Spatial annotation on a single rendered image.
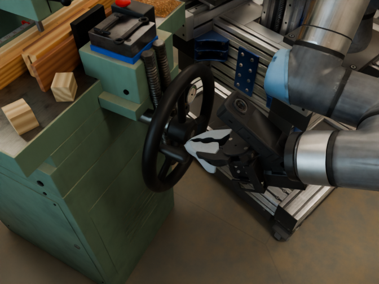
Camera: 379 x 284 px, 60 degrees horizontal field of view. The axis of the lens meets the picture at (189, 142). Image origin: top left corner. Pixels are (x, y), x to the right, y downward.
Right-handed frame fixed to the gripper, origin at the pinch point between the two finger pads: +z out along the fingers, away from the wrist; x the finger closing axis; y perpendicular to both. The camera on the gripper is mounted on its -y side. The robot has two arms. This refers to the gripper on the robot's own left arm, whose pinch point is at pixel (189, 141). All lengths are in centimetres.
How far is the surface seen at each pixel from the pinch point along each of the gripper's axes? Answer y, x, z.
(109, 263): 44, -11, 50
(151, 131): -4.6, -2.8, 4.4
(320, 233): 94, 51, 11
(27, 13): -29.0, 2.6, 27.0
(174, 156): 1.0, -3.0, 2.0
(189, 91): 8.2, 32.1, 25.8
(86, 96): -11.7, -0.4, 20.5
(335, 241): 97, 51, 5
